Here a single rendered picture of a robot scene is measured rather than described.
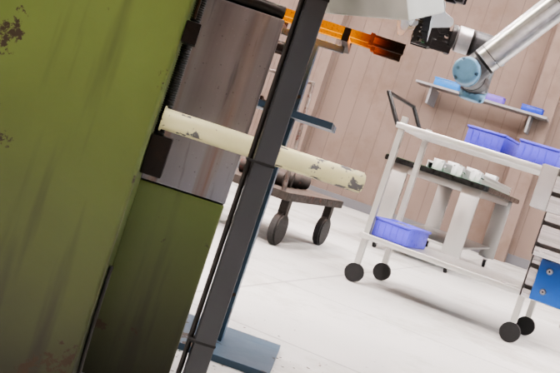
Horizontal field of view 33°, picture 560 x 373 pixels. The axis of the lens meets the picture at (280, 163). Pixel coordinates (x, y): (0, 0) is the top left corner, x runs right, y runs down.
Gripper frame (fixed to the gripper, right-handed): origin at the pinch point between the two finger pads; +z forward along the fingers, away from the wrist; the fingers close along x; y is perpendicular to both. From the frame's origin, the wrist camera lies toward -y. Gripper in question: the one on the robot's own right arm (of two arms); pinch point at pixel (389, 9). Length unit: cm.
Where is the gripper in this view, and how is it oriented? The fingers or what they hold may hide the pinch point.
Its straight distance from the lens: 270.6
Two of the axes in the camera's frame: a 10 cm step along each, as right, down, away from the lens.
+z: -9.5, -3.1, 0.7
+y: -3.1, 9.5, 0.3
